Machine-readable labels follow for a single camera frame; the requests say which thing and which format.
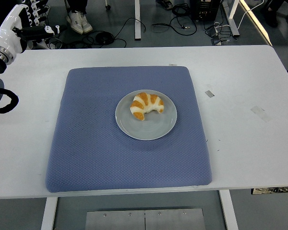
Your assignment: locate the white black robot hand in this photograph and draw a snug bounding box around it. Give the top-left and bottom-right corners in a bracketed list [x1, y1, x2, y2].
[0, 0, 61, 55]

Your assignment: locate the golden white croissant bread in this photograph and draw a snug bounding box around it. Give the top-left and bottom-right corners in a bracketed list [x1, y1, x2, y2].
[130, 92, 165, 121]

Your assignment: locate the person's foot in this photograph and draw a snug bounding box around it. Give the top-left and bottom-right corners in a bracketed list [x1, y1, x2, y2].
[65, 10, 84, 35]
[80, 13, 94, 34]

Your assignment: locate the person's leg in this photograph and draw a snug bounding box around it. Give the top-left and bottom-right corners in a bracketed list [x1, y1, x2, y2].
[64, 0, 88, 12]

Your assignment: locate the white background desk leg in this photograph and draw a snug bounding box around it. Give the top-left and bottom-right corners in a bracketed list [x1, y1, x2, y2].
[227, 0, 240, 37]
[133, 0, 142, 40]

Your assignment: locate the blue quilted mat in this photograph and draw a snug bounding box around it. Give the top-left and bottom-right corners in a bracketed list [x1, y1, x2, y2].
[45, 66, 213, 194]

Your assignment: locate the grey round plate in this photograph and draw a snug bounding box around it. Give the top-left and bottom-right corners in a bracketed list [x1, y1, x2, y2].
[115, 89, 178, 141]

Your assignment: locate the white table leg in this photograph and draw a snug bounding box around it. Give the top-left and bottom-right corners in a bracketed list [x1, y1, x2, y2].
[218, 189, 239, 230]
[40, 196, 59, 230]

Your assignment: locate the black equipment box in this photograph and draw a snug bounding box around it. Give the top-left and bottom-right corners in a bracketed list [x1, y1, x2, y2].
[191, 0, 221, 22]

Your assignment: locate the grey metal plate with screws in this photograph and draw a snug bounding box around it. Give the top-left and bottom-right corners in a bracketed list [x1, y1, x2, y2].
[84, 208, 205, 230]

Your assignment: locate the person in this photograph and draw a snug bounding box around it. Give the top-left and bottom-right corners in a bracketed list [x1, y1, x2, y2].
[264, 0, 288, 27]

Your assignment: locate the large clear tape patch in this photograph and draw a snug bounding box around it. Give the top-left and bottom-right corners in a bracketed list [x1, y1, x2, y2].
[250, 105, 272, 123]

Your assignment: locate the patterned label under table edge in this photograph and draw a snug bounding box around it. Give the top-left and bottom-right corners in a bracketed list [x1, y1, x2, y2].
[251, 186, 288, 195]

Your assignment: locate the coiled black cable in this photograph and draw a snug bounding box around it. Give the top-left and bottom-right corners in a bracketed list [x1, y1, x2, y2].
[95, 31, 115, 45]

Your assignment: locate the long black floor cable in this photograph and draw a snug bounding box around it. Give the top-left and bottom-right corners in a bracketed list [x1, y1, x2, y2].
[114, 18, 147, 48]

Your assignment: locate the looped black floor cable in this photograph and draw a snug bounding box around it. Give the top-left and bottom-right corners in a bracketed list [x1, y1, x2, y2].
[151, 2, 198, 36]

